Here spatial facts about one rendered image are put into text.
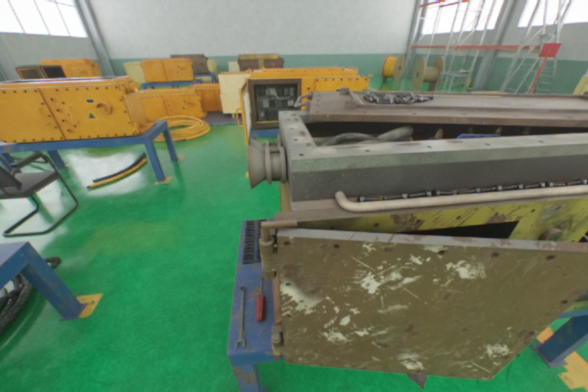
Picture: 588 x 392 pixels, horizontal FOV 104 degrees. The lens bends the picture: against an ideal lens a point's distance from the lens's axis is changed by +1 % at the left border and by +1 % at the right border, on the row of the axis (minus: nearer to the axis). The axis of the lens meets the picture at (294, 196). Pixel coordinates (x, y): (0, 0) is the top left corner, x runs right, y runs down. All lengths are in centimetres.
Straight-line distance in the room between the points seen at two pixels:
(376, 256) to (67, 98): 357
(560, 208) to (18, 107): 427
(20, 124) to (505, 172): 422
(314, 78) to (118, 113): 234
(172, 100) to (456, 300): 648
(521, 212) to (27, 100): 409
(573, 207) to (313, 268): 68
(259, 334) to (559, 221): 98
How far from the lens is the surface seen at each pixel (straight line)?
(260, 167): 62
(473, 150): 69
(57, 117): 388
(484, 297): 70
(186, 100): 655
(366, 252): 50
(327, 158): 52
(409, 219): 59
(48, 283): 213
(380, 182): 59
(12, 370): 232
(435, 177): 66
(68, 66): 1074
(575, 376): 225
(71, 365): 211
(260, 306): 104
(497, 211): 73
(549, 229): 92
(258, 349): 100
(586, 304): 151
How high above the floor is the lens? 154
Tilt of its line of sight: 33 degrees down
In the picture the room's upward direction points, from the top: 1 degrees counter-clockwise
